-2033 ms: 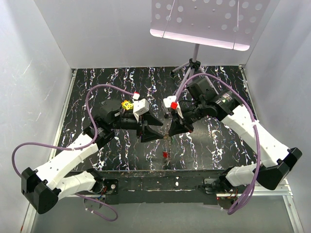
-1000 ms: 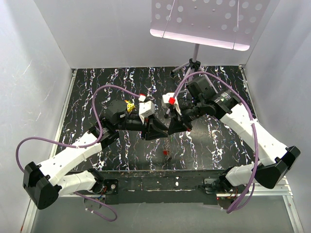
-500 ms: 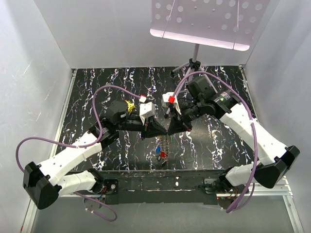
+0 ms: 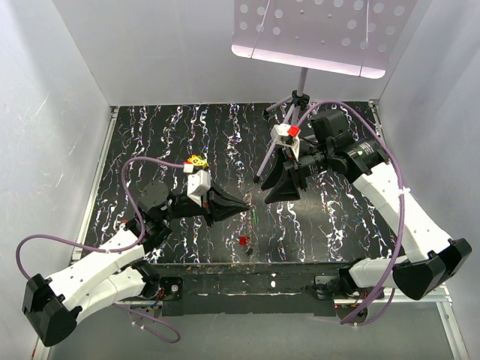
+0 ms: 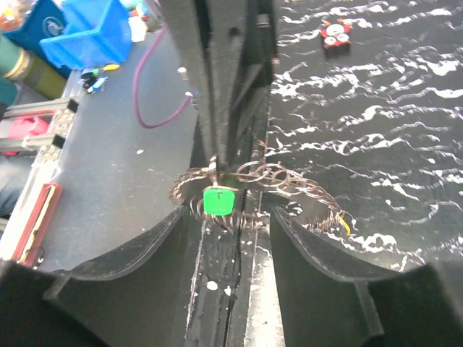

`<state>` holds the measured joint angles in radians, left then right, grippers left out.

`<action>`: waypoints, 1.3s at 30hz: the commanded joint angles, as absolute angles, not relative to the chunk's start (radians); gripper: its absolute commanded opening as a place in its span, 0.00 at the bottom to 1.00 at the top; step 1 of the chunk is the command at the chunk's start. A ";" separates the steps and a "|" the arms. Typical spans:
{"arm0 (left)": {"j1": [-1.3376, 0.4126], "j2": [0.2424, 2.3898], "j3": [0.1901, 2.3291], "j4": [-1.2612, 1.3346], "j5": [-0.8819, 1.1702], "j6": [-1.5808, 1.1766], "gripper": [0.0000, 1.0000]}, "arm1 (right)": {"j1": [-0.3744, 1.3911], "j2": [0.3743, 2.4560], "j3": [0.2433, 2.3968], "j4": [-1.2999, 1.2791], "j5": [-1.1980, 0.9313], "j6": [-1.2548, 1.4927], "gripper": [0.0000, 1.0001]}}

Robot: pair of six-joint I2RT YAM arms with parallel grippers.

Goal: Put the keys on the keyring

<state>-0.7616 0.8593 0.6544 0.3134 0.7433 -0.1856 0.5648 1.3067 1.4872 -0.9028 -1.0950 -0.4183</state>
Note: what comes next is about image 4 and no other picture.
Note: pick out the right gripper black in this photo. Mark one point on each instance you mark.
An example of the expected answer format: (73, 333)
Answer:
(285, 191)

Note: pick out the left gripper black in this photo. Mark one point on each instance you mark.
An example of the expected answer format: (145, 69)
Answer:
(224, 198)

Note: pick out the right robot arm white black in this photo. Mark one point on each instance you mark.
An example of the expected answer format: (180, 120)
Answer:
(431, 256)

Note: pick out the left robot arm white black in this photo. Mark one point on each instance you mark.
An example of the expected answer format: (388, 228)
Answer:
(56, 304)

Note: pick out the red key tag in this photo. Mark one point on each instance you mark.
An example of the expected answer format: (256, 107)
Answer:
(243, 241)

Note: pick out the yellow owl number block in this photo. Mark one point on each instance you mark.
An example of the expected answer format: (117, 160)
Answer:
(198, 161)

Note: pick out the lilac music stand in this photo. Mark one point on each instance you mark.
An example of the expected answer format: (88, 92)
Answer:
(355, 38)

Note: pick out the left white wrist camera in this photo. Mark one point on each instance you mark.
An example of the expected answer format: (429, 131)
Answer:
(198, 184)

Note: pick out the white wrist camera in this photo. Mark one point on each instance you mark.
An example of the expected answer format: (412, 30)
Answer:
(198, 184)
(287, 135)

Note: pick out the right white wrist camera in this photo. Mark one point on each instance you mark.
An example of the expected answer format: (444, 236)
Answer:
(287, 135)

